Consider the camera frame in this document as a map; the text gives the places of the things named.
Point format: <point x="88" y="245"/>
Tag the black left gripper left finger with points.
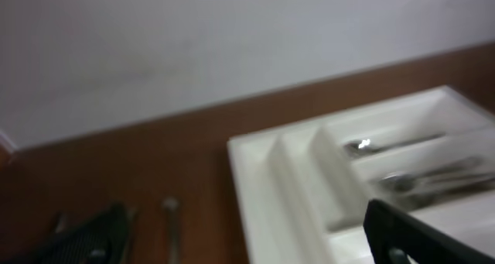
<point x="100" y="239"/>

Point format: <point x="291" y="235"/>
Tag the steel fork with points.
<point x="412" y="202"/>
<point x="404" y="182"/>

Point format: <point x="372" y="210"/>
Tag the small steel spoon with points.
<point x="171" y="207"/>
<point x="132" y="214"/>

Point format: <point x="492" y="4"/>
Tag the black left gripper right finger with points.
<point x="396" y="237"/>

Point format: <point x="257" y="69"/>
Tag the white cutlery tray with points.
<point x="303" y="199"/>

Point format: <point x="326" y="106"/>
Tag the steel tablespoon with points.
<point x="364" y="147"/>

